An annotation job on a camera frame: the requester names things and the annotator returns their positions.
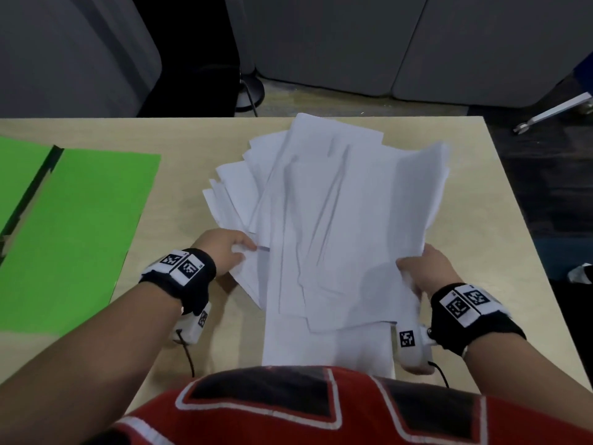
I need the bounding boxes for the green paper folder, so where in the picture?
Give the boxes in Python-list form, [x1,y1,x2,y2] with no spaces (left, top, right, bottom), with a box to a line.
[0,135,162,334]

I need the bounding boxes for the small white object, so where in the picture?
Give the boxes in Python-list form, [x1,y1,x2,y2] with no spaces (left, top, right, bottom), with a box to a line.
[567,263,593,286]

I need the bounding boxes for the white chair leg with caster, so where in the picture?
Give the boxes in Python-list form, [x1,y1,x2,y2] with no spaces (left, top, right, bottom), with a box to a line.
[512,92,593,135]

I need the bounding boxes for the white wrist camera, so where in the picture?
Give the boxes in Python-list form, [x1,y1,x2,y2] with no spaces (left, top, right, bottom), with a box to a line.
[396,323,439,376]
[170,301,213,346]

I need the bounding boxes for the person's right forearm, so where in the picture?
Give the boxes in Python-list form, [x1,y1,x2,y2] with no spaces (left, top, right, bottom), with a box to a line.
[462,333,593,395]

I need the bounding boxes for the blue object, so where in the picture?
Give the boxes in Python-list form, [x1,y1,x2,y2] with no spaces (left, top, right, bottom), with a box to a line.
[574,54,593,90]

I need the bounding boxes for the person's left forearm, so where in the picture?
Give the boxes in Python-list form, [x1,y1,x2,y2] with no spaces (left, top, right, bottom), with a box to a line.
[0,282,187,445]

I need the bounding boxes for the single flat white paper sheet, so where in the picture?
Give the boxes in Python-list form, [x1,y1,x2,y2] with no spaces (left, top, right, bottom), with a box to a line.
[261,314,397,381]

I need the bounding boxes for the person's right hand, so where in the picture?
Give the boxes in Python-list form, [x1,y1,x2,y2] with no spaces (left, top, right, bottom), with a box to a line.
[396,244,464,302]

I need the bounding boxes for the person's left hand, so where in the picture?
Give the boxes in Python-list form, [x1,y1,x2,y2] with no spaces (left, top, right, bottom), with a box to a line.
[196,229,258,279]

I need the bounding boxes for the grey partition panel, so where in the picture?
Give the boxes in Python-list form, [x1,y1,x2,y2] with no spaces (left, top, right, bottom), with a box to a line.
[224,0,430,97]
[0,0,163,119]
[393,0,593,108]

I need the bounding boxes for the black wristband with white markers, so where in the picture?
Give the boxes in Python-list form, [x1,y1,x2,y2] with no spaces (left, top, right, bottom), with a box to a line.
[428,282,527,358]
[139,248,217,316]

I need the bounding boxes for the round silver stand base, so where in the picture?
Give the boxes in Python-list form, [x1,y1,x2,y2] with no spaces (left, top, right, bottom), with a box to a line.
[235,71,266,112]

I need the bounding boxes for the red jersey with black print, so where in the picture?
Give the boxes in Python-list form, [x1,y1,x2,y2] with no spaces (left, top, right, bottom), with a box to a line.
[83,365,593,445]

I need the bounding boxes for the pile of white paper sheets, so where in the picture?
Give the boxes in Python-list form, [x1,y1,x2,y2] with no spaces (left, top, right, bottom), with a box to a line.
[202,112,451,334]

